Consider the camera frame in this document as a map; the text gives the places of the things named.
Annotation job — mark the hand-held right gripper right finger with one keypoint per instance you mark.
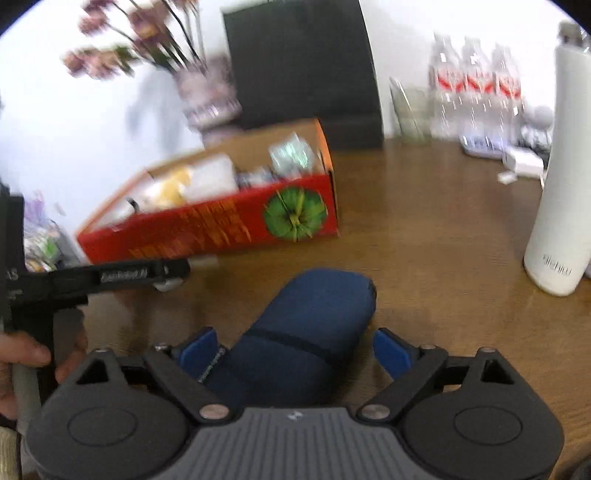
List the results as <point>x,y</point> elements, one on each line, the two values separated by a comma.
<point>392,355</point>

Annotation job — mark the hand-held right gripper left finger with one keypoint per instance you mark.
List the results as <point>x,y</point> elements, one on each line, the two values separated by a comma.
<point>198,351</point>

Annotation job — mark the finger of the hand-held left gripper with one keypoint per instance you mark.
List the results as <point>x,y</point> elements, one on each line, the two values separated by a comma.
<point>120,276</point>

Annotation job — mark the navy blue fabric pouch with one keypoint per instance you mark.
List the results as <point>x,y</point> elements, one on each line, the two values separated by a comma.
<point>300,332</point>

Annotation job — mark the red cardboard box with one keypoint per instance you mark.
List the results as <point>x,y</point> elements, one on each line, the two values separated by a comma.
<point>207,226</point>

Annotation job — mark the wooden desktop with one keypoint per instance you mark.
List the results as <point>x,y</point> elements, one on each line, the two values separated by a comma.
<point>438,230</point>

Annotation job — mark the person's left hand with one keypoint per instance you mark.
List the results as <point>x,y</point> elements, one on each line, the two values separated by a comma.
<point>27,353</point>

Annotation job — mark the colourful packets pile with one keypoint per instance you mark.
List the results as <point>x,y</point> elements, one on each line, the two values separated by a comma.
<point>44,235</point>

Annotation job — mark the yellow item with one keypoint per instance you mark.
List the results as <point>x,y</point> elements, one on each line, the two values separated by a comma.
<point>170,189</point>

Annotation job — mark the white packet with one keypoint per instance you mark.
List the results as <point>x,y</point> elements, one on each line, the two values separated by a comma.
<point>212,175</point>

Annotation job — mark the wrapped purple flower vase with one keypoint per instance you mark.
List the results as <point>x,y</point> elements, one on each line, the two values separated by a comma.
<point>207,97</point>

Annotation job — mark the small white adapter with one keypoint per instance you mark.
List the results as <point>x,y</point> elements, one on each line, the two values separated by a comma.
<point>506,177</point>

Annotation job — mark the blue and white flat item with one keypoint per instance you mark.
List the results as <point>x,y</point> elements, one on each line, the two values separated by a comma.
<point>482,146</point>

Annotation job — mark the white charger block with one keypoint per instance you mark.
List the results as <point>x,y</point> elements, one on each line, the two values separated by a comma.
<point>522,161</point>

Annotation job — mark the pink artificial flowers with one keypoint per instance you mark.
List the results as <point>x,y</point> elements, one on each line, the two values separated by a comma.
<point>134,41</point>

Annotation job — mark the clear drinking glass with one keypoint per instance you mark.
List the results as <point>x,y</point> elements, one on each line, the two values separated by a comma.
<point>411,110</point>

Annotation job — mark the white insulated bottle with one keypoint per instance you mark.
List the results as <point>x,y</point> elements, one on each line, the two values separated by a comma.
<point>565,161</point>

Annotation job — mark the white round figurine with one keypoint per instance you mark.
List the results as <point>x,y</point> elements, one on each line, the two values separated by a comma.
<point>540,124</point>

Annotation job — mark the clear water bottle red label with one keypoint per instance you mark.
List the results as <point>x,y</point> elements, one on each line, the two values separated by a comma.
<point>507,90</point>
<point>476,85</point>
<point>444,83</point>

